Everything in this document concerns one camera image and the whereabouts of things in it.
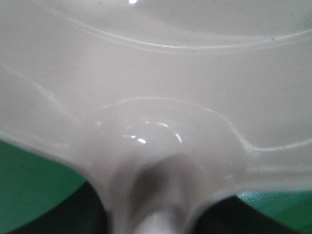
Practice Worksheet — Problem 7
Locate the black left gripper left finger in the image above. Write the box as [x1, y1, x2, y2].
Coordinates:
[10, 182, 107, 234]

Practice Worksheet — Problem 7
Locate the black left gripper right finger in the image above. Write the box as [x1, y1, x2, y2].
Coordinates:
[195, 196, 290, 234]

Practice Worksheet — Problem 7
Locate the beige plastic dustpan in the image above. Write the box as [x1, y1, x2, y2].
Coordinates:
[0, 0, 312, 234]

